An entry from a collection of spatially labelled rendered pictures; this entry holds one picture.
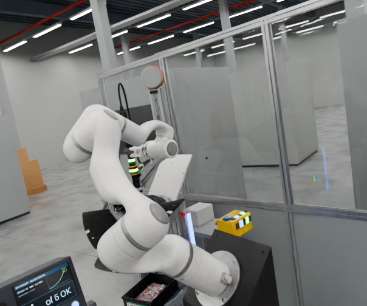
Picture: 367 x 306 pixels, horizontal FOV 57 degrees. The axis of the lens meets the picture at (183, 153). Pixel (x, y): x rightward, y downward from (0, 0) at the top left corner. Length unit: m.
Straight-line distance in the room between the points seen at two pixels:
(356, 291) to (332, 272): 0.14
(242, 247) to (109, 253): 0.45
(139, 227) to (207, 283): 0.32
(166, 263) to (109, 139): 0.41
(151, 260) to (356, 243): 1.24
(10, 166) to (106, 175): 6.48
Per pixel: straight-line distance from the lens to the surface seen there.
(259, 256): 1.14
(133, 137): 1.39
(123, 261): 0.98
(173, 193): 1.99
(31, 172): 9.89
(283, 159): 1.99
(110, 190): 1.00
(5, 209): 7.46
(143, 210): 0.91
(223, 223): 1.72
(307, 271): 2.20
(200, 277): 1.09
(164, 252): 1.02
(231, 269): 1.18
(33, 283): 1.15
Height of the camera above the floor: 1.67
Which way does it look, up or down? 8 degrees down
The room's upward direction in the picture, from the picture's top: 10 degrees counter-clockwise
